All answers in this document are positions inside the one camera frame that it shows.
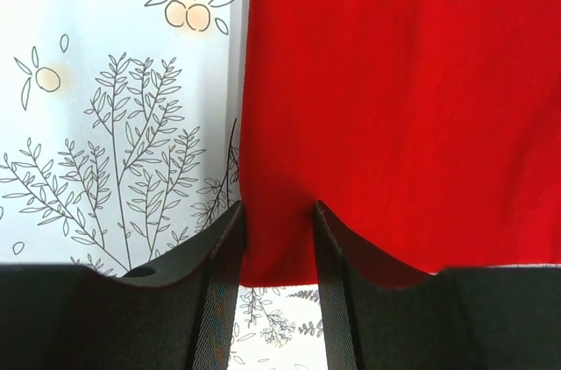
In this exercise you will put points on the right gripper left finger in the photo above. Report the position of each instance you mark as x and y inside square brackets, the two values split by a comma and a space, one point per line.
[173, 312]

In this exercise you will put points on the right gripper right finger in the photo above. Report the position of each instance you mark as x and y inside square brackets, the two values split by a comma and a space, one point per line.
[381, 313]

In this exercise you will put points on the red t shirt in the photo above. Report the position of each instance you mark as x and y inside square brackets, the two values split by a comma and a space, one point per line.
[430, 127]

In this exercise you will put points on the floral patterned table mat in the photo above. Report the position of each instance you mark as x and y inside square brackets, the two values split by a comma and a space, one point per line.
[120, 126]

